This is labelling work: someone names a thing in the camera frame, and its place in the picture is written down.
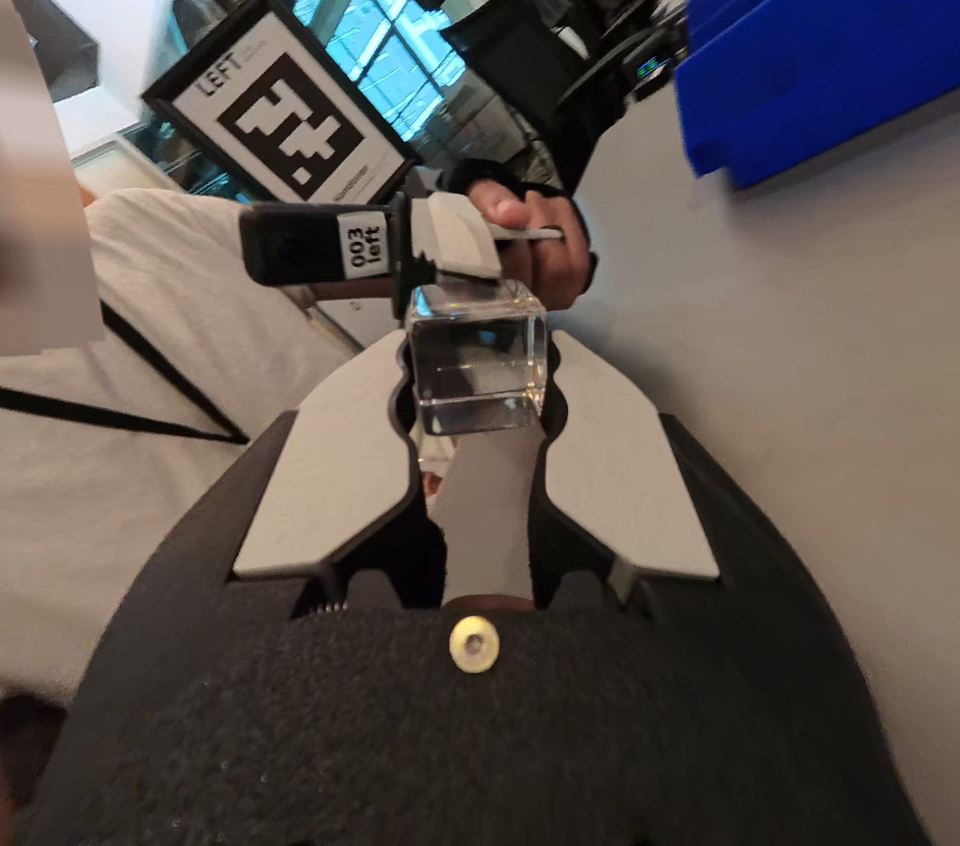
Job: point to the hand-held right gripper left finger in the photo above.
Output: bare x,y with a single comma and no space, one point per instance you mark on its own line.
330,478

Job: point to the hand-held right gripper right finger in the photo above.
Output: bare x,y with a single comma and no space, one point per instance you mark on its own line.
622,478

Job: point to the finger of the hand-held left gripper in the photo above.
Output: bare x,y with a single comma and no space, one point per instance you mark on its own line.
487,523
457,238

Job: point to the large clear cube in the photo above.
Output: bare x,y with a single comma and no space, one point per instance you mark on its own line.
480,358

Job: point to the person's left forearm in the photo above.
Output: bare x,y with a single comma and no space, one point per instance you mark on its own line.
352,291

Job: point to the framed black-white marker sign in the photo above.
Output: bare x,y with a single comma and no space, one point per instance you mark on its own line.
277,110

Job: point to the black office chair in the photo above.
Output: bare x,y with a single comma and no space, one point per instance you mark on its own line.
525,58

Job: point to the black device green display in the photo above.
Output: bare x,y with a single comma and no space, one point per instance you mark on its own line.
652,68

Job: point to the black box speaker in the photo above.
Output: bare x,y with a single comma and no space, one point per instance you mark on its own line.
56,43

